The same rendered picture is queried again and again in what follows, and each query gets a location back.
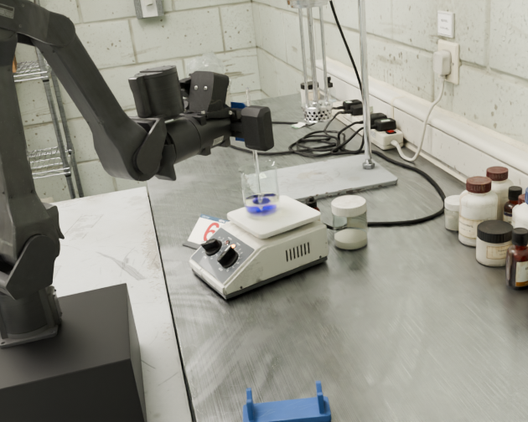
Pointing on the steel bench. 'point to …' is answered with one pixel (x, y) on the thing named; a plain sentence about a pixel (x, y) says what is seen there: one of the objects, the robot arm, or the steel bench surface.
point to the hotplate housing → (270, 257)
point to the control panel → (220, 254)
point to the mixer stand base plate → (331, 178)
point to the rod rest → (288, 409)
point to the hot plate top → (276, 224)
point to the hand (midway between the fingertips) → (243, 114)
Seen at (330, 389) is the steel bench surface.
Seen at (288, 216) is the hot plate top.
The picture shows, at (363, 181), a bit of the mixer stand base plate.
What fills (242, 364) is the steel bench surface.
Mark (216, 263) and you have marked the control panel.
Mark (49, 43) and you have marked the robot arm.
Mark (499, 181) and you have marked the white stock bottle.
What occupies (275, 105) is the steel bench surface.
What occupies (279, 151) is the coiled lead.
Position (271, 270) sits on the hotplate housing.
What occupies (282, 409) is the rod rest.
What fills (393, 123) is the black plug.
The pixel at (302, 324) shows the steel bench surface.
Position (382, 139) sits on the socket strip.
